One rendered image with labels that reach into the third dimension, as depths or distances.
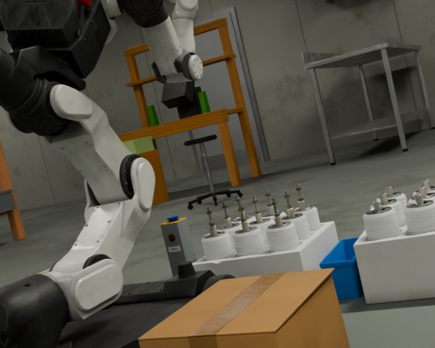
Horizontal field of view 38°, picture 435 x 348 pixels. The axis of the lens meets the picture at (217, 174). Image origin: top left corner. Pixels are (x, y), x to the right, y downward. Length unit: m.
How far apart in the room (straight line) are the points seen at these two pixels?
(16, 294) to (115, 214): 0.42
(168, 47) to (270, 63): 6.83
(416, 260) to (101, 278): 0.86
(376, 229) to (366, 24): 6.57
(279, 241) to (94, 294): 0.65
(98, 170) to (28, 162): 9.34
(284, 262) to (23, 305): 0.83
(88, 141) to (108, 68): 8.22
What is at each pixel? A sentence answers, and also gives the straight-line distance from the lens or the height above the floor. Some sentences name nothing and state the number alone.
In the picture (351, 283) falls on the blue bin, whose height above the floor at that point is 0.05.
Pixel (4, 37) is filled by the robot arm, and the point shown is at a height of 1.00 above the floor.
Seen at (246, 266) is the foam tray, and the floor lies 0.15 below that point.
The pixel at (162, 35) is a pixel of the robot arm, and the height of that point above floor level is 0.89.
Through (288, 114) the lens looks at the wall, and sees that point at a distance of 8.62.
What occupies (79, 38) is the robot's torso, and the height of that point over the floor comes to 0.90.
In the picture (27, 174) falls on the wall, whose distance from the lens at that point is 11.18.
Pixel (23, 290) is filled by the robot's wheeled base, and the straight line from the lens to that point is 1.49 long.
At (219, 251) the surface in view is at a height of 0.20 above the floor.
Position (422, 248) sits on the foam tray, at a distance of 1.83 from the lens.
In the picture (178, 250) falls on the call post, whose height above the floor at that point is 0.21.
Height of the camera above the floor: 0.59
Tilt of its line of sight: 4 degrees down
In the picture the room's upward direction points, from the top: 13 degrees counter-clockwise
